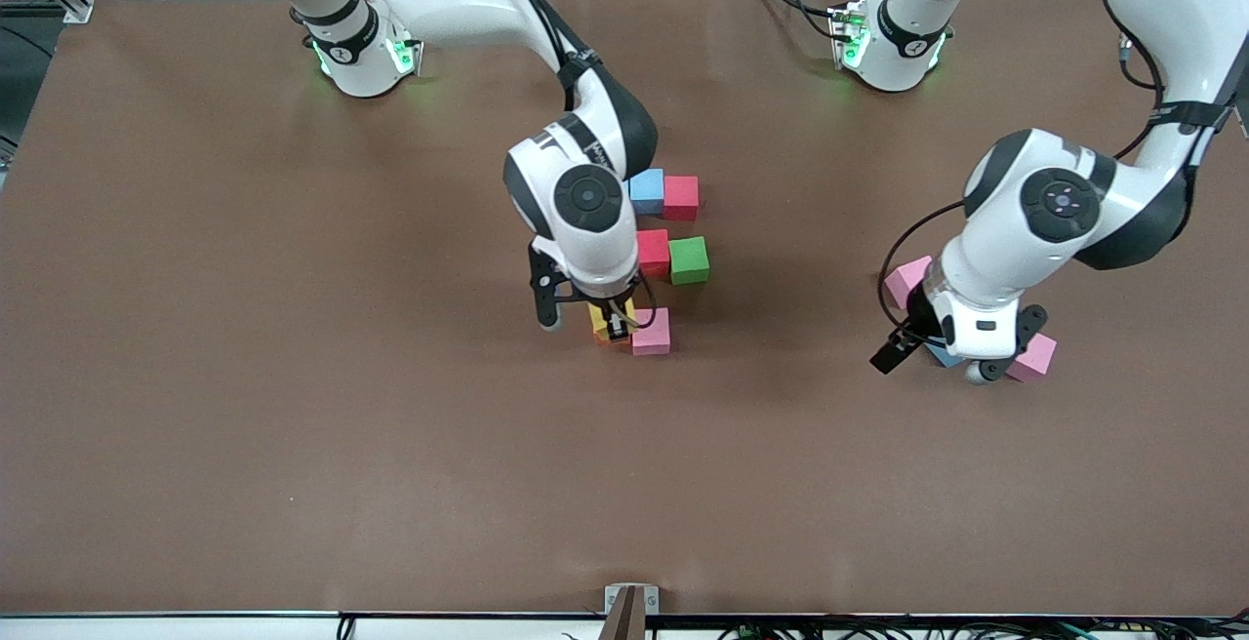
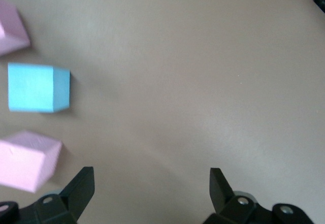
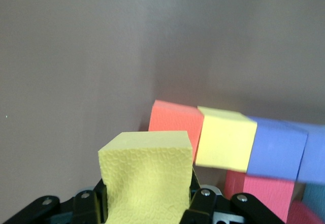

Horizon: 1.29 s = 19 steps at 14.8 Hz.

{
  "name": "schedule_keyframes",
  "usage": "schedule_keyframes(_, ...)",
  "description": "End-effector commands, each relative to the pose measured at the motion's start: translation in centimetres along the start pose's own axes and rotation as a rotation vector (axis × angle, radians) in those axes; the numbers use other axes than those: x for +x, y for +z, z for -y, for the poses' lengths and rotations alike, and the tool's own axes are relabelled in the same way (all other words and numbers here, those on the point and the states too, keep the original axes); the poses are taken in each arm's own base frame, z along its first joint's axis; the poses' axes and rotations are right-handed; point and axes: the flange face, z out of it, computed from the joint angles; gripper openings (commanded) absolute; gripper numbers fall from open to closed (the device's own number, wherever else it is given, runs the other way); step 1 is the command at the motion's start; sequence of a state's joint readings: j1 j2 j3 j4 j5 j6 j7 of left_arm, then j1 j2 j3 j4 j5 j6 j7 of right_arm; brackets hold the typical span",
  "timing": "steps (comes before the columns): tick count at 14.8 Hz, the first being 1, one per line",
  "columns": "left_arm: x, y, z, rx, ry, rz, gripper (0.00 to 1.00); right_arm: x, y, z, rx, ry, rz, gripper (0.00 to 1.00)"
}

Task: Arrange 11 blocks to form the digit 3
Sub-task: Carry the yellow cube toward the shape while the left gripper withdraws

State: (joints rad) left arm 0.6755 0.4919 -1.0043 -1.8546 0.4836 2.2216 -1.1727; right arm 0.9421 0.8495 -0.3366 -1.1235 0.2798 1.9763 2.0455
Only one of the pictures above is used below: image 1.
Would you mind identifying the yellow foam cube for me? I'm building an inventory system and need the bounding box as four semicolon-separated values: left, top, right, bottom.
588;299;637;342

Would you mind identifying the pink foam cube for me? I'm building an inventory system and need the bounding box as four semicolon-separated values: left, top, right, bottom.
1005;332;1058;383
631;307;672;357
884;256;933;310

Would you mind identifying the red foam cube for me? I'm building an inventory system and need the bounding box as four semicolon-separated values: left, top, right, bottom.
664;175;702;223
636;229;672;279

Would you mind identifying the green foam cube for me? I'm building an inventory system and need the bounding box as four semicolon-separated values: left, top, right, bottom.
668;236;710;287

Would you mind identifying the large table cover sheet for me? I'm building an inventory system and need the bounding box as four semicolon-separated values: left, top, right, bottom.
0;0;1249;617

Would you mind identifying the grey metal table bracket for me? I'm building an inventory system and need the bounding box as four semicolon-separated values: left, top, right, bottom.
597;583;661;640

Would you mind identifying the white table edge rail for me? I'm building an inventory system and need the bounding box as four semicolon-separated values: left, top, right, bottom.
0;613;1249;640

